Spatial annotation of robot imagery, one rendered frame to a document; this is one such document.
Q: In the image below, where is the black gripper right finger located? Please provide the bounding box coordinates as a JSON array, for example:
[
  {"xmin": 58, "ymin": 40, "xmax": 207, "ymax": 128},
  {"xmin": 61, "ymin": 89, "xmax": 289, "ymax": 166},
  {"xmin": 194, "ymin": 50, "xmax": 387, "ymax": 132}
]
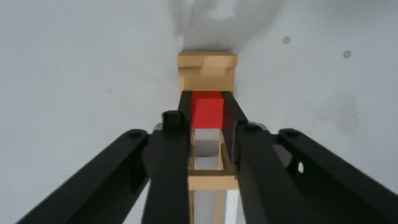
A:
[{"xmin": 221, "ymin": 91, "xmax": 398, "ymax": 224}]

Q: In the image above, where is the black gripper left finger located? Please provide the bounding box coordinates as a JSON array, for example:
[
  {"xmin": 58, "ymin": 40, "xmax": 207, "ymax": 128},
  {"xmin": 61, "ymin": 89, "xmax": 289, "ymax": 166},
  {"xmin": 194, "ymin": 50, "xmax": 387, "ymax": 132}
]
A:
[{"xmin": 15, "ymin": 91, "xmax": 192, "ymax": 224}]

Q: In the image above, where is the red cube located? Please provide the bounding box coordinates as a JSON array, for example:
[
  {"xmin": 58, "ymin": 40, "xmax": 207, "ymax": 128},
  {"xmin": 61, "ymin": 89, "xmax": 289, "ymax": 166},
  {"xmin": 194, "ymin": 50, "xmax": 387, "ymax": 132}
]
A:
[{"xmin": 191, "ymin": 91, "xmax": 223, "ymax": 129}]

